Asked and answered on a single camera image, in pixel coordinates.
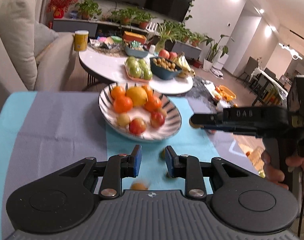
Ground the yellow tin can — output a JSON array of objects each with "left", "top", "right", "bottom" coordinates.
[{"left": 74, "top": 30, "right": 89, "bottom": 51}]

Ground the person's right hand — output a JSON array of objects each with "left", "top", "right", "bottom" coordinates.
[{"left": 261, "top": 150, "right": 304, "bottom": 190}]

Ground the glass vase with plant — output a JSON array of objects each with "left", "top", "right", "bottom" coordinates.
[{"left": 155, "top": 21, "right": 177, "bottom": 54}]

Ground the glass snack plate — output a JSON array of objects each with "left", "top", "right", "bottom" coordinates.
[{"left": 89, "top": 38, "right": 122, "bottom": 53}]

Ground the dining table with chairs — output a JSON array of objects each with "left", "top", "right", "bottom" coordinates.
[{"left": 236, "top": 57, "right": 292, "bottom": 106}]

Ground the yellow lemon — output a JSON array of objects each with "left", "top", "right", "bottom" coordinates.
[{"left": 126, "top": 86, "right": 148, "bottom": 107}]

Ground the small green kumquat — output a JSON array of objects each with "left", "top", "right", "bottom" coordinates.
[{"left": 160, "top": 148, "right": 166, "bottom": 160}]

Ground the yellow bowl of oranges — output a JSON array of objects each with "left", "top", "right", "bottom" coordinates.
[{"left": 215, "top": 85, "right": 236, "bottom": 102}]

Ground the tray of green apples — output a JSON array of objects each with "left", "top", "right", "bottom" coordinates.
[{"left": 124, "top": 56, "right": 153, "bottom": 83}]

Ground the large orange mandarin front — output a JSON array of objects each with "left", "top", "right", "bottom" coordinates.
[{"left": 144, "top": 95, "right": 162, "bottom": 112}]

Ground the robot vacuum dock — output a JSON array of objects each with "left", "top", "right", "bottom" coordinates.
[{"left": 210, "top": 50, "right": 229, "bottom": 78}]

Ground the grey throw pillow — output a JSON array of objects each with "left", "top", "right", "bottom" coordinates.
[{"left": 34, "top": 21, "right": 59, "bottom": 57}]

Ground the orange fruit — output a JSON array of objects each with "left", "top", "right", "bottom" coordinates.
[{"left": 141, "top": 85, "right": 154, "bottom": 97}]

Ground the small orange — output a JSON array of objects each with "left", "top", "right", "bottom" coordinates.
[{"left": 111, "top": 86, "right": 125, "bottom": 99}]

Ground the orange box on table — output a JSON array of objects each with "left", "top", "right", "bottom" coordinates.
[{"left": 122, "top": 31, "right": 147, "bottom": 44}]

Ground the teal bowl of longans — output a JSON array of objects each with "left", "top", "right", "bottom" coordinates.
[{"left": 150, "top": 57, "right": 182, "bottom": 80}]

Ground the red plum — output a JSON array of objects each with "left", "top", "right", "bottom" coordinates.
[
  {"left": 150, "top": 112, "right": 165, "bottom": 129},
  {"left": 129, "top": 118, "right": 147, "bottom": 135}
]

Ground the beige back cushion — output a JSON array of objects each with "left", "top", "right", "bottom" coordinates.
[{"left": 0, "top": 0, "right": 37, "bottom": 90}]

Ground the beige sofa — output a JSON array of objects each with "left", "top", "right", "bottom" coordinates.
[{"left": 0, "top": 0, "right": 77, "bottom": 126}]

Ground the tall plant white pot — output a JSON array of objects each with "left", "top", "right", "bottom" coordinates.
[{"left": 200, "top": 34, "right": 234, "bottom": 68}]

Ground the dark marble round table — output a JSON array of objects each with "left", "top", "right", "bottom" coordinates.
[{"left": 184, "top": 76, "right": 233, "bottom": 111}]

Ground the red flower arrangement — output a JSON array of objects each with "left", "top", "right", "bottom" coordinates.
[{"left": 46, "top": 0, "right": 79, "bottom": 18}]

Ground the blue grey tablecloth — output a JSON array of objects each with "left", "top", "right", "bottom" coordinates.
[{"left": 0, "top": 92, "right": 255, "bottom": 239}]

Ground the teal snack basket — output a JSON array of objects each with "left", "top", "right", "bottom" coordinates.
[{"left": 123, "top": 43, "right": 149, "bottom": 59}]

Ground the striped white ceramic bowl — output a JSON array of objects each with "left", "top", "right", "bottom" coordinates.
[{"left": 98, "top": 82, "right": 182, "bottom": 142}]

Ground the red apple on table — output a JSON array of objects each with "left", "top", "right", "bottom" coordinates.
[{"left": 159, "top": 49, "right": 170, "bottom": 59}]

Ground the white round coffee table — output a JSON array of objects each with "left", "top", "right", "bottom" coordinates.
[{"left": 79, "top": 47, "right": 193, "bottom": 95}]

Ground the grey tv console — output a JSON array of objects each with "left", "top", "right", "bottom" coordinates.
[{"left": 52, "top": 18, "right": 202, "bottom": 60}]

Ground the potted green plant left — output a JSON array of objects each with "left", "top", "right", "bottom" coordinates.
[{"left": 75, "top": 0, "right": 102, "bottom": 20}]

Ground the banana bunch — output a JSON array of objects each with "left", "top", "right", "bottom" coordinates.
[{"left": 173, "top": 53, "right": 195, "bottom": 78}]

